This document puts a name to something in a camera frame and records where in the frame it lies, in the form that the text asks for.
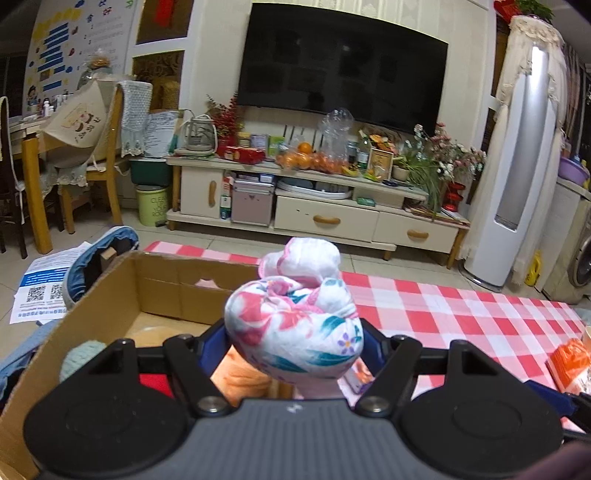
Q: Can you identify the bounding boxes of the white standing air conditioner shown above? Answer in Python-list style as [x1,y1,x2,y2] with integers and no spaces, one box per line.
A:
[464,16,570,292]

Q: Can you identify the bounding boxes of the beige printed tote bag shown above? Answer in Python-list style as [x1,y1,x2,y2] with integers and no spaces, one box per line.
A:
[42,80,112,168]

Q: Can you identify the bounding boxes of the clear plastic bag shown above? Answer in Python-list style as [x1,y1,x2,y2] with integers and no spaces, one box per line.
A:
[318,107,356,160]

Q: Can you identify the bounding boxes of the dark green bin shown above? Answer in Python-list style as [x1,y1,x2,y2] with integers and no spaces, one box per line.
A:
[129,159,174,186]

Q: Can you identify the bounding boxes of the wooden dining table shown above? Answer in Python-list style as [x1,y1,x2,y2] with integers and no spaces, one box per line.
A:
[9,115,62,256]

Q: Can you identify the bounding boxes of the red white checkered tablecloth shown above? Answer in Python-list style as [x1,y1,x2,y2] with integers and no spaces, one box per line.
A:
[143,240,588,435]

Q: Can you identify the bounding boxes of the pink storage box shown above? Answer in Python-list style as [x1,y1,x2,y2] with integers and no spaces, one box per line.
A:
[231,179,274,227]

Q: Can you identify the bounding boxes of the red cloth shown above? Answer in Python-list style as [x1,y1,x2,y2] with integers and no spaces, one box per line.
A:
[139,373,179,400]

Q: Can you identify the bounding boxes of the green spider plant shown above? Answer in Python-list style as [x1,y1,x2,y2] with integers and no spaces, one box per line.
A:
[392,148,445,214]

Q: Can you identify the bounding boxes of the wall poster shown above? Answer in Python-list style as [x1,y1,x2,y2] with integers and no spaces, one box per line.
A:
[25,0,135,117]

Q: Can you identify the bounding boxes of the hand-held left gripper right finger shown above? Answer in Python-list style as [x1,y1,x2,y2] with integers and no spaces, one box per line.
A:
[353,320,502,419]

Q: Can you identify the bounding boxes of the small printed card packet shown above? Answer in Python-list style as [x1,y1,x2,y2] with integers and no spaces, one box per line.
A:
[344,357,378,396]

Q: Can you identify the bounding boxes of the purple plastic basin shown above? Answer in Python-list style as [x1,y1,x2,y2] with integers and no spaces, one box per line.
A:
[557,157,591,182]

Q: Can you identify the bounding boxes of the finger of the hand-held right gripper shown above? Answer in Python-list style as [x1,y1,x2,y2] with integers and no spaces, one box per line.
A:
[524,381,591,435]

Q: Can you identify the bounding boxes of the green plant in red pot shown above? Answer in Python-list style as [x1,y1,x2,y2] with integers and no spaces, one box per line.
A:
[493,0,556,25]

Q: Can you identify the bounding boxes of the orange plastic packet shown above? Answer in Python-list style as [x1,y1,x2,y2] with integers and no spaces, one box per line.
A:
[545,338,591,396]

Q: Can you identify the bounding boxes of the white lace chair cover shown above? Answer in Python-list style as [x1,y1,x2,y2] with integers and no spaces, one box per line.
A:
[119,80,153,158]

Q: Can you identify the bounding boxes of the orange soft cloth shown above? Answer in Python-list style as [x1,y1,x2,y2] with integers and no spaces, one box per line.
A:
[210,348,274,408]

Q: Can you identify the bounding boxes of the white floral cloth bundle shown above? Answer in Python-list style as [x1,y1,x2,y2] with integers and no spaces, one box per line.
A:
[225,237,365,384]

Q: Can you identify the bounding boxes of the teal sock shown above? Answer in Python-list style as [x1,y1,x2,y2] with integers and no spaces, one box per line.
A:
[59,340,110,384]

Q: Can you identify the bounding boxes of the yellow detergent bottle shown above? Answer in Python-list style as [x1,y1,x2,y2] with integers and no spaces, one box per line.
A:
[525,251,544,285]

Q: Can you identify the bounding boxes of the red vase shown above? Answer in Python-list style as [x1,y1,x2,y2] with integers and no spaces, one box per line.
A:
[443,181,465,212]

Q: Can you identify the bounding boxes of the printed paper sheets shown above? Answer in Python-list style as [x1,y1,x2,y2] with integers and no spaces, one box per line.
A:
[9,240,94,325]

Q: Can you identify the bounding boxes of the cream television cabinet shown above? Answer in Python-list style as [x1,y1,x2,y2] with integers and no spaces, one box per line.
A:
[166,154,472,269]

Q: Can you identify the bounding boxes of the flat red box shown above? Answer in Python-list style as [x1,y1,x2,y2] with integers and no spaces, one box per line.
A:
[224,145,267,166]

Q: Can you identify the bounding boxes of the washing machine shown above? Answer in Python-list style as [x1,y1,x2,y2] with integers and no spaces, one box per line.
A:
[542,178,591,306]

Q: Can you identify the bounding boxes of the red berry branch decoration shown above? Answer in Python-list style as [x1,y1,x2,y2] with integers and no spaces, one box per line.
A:
[206,92,246,140]

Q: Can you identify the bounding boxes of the blue denim cloth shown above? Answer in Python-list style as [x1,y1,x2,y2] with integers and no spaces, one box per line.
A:
[0,318,66,403]

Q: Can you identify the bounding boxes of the pink flower bouquet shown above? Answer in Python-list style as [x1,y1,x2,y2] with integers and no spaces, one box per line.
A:
[413,122,488,179]

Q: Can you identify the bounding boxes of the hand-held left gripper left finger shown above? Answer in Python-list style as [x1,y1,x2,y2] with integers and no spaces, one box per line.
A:
[87,319,232,418]

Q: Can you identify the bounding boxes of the dark chair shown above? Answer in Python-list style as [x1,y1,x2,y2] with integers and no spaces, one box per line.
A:
[0,96,27,260]

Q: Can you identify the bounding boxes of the light green trash can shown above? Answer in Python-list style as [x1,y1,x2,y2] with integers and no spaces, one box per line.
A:
[136,185,168,227]

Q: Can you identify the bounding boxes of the glass electric kettle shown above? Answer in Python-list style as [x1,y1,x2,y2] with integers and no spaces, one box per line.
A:
[174,114,219,157]

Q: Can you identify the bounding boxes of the black television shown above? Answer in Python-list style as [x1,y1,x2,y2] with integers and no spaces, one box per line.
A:
[238,2,450,136]

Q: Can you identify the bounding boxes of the wooden chair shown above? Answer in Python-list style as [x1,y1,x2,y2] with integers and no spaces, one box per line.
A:
[58,83,129,234]

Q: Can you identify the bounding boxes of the cardboard box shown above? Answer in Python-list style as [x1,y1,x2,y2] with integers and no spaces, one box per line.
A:
[0,251,296,480]

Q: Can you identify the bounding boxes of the pile of oranges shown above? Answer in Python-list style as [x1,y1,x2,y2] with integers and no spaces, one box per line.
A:
[276,142,352,176]

